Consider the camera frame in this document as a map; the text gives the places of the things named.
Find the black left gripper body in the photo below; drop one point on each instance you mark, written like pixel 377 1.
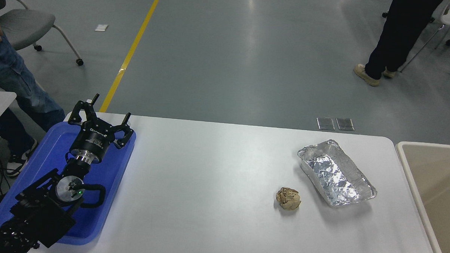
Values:
pixel 93 140

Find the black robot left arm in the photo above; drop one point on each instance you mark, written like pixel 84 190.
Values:
pixel 38 210

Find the blue plastic tray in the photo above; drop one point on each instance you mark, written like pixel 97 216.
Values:
pixel 52 150

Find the person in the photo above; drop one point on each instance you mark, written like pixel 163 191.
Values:
pixel 17 85
pixel 400 31

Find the grey wheeled chair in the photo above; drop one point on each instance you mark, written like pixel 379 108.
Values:
pixel 26 24

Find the crumpled tan paper ball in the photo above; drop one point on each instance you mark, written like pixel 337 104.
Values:
pixel 288 199

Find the metal floor plate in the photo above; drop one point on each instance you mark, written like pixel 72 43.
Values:
pixel 345 124
pixel 325 123

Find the silver foil tray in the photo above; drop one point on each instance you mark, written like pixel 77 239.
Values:
pixel 335 175

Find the large pale bin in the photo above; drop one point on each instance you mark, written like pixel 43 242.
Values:
pixel 432 186

